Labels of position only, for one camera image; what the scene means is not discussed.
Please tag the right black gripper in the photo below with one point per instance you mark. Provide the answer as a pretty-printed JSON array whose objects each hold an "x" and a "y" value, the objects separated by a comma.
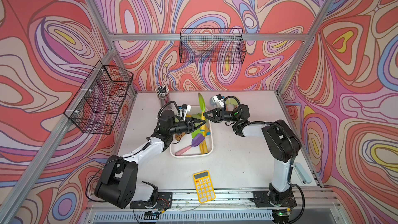
[{"x": 216, "y": 113}]

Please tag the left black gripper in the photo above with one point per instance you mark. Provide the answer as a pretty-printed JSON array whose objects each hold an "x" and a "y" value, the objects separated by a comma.
[{"x": 195, "y": 122}]

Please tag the green shovel yellow handle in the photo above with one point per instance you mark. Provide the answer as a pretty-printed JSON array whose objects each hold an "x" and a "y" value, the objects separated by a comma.
[
  {"x": 202, "y": 106},
  {"x": 205, "y": 143}
]

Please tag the light blue shovel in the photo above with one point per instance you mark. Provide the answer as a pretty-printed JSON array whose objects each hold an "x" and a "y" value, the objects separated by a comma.
[{"x": 212, "y": 101}]

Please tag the green shovel wooden handle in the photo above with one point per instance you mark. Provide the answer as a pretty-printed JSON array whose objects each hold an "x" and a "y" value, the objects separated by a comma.
[{"x": 231, "y": 101}]

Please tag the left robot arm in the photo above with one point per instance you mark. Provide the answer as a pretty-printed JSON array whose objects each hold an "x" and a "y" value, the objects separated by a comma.
[{"x": 118, "y": 184}]

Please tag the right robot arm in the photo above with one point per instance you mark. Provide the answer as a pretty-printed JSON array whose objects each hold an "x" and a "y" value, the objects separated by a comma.
[{"x": 281, "y": 142}]

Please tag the white storage box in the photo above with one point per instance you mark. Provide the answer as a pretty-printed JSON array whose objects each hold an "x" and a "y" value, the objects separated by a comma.
[{"x": 193, "y": 152}]

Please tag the pencil cup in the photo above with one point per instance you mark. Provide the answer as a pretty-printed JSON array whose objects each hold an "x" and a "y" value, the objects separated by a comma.
[{"x": 163, "y": 95}]

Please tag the yellow calculator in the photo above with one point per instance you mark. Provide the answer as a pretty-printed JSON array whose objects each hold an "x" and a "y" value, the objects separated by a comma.
[{"x": 204, "y": 187}]

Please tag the light blue stapler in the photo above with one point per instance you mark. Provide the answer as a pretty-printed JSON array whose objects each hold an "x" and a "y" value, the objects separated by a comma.
[{"x": 302, "y": 174}]

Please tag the purple shovel pink handle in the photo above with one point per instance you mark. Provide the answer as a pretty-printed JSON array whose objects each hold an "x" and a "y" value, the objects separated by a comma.
[{"x": 196, "y": 141}]

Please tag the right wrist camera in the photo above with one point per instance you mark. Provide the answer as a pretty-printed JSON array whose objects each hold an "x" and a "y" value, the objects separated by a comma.
[{"x": 220, "y": 101}]

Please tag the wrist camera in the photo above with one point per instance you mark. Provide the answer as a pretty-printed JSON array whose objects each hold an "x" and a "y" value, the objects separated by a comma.
[
  {"x": 220, "y": 101},
  {"x": 185, "y": 109}
]

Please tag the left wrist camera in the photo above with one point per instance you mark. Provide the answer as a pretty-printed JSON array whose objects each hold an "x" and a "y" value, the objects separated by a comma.
[{"x": 185, "y": 109}]

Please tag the back black wire basket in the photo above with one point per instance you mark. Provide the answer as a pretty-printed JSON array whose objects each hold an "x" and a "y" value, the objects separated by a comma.
[{"x": 212, "y": 45}]

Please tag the black wire basket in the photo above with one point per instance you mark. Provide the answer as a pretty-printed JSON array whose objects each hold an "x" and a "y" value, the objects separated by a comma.
[
  {"x": 104, "y": 91},
  {"x": 212, "y": 45}
]

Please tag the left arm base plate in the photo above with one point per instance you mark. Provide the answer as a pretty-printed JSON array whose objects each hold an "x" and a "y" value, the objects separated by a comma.
[{"x": 160, "y": 201}]

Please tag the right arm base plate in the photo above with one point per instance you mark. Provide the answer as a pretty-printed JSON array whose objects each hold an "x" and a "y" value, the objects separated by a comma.
[{"x": 274, "y": 199}]

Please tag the left black wire basket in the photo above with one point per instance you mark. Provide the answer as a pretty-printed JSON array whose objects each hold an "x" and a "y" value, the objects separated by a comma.
[{"x": 104, "y": 91}]

